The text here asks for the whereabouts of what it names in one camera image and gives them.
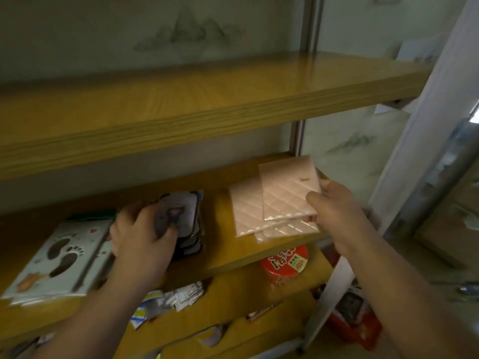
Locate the person's left hand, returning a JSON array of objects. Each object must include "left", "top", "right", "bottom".
[{"left": 110, "top": 202, "right": 179, "bottom": 285}]

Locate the person's right hand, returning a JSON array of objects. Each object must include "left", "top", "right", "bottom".
[{"left": 306, "top": 179, "right": 375, "bottom": 255}]

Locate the grey cartoon card packet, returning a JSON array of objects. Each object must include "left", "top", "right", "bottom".
[{"left": 154, "top": 191, "right": 199, "bottom": 238}]

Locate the pink quilted packet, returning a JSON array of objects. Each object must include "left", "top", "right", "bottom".
[
  {"left": 254, "top": 220, "right": 322, "bottom": 244},
  {"left": 229, "top": 178, "right": 321, "bottom": 238},
  {"left": 258, "top": 155, "right": 322, "bottom": 222}
]

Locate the person's left forearm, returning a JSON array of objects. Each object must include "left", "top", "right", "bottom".
[{"left": 33, "top": 271, "right": 176, "bottom": 359}]

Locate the person's right forearm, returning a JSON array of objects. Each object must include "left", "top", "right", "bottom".
[{"left": 331, "top": 224, "right": 479, "bottom": 359}]

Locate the pile of dark card packets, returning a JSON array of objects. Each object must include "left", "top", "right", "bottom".
[{"left": 170, "top": 190, "right": 205, "bottom": 261}]

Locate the wooden shelf board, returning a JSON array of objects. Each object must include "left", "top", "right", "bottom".
[
  {"left": 112, "top": 246, "right": 334, "bottom": 359},
  {"left": 0, "top": 152, "right": 334, "bottom": 345},
  {"left": 161, "top": 289, "right": 319, "bottom": 359},
  {"left": 0, "top": 51, "right": 435, "bottom": 180}
]

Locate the pile of small white sachets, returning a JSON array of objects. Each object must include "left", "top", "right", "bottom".
[{"left": 129, "top": 280, "right": 205, "bottom": 330}]

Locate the red lidded noodle cup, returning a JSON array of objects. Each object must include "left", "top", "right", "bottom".
[{"left": 260, "top": 244, "right": 309, "bottom": 287}]

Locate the white snack packet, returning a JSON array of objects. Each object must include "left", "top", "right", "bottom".
[{"left": 194, "top": 324, "right": 230, "bottom": 349}]

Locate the dark packet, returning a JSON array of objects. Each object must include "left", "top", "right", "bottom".
[{"left": 336, "top": 291, "right": 364, "bottom": 323}]

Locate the white footprint print packet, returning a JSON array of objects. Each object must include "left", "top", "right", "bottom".
[{"left": 1, "top": 219, "right": 115, "bottom": 308}]

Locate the flat red white packet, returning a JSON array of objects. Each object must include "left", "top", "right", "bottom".
[{"left": 245, "top": 303, "right": 279, "bottom": 323}]

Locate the grey metal pole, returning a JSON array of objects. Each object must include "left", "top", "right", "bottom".
[{"left": 395, "top": 144, "right": 479, "bottom": 238}]

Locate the white metal shelf upright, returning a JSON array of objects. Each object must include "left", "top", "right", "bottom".
[{"left": 297, "top": 0, "right": 479, "bottom": 356}]

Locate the grey metal shelf post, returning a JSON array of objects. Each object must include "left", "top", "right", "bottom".
[{"left": 289, "top": 0, "right": 325, "bottom": 158}]

